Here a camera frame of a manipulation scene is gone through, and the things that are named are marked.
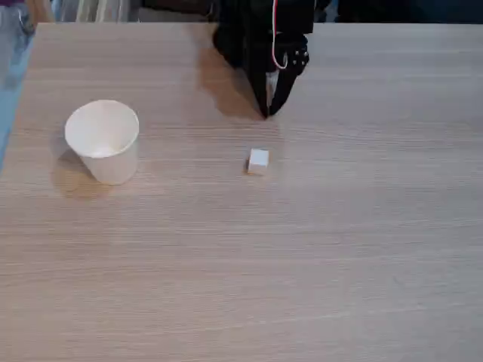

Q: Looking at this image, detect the white paper cup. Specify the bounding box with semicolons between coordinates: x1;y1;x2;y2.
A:
64;99;140;186

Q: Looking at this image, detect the person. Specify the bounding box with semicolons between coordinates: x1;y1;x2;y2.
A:
0;0;37;90

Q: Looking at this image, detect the small white cube block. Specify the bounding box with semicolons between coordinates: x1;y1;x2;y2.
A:
247;147;271;177

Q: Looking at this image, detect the red and white gripper cable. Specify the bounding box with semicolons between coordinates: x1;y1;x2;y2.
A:
271;0;288;71

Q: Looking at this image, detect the pale fabric curtain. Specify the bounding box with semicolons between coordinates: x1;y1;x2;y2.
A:
56;0;141;23

